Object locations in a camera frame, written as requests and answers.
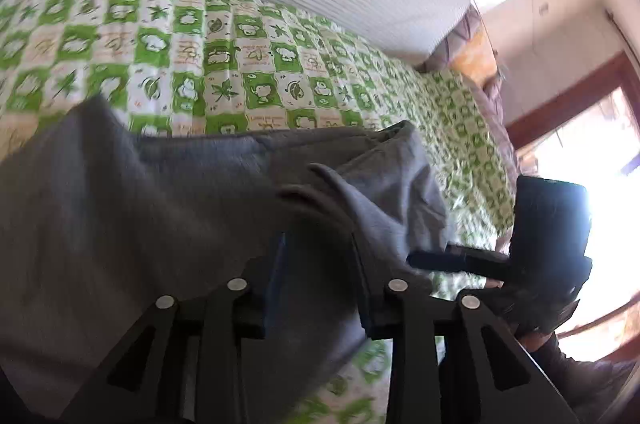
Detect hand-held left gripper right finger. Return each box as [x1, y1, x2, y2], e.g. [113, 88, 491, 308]
[350, 231, 581, 424]

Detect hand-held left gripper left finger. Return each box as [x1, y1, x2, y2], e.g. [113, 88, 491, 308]
[60, 231, 288, 424]

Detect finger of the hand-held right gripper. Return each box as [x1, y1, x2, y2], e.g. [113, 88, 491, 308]
[407, 248, 513, 281]

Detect grey pants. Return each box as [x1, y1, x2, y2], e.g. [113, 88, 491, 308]
[0, 94, 458, 422]

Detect person's right forearm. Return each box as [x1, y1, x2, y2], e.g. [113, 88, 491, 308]
[517, 326, 637, 424]

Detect pink striped blanket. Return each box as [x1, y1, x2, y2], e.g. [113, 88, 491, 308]
[467, 79, 522, 187]

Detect orange pillow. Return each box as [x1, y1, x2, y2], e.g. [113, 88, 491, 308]
[450, 29, 502, 91]

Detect purple striped pillow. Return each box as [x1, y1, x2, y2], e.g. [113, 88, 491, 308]
[419, 11, 482, 74]

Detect green patterned bed sheet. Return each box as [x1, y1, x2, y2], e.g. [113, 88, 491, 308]
[0, 0, 518, 424]

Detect wooden door frame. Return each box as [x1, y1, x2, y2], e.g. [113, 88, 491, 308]
[505, 51, 640, 362]

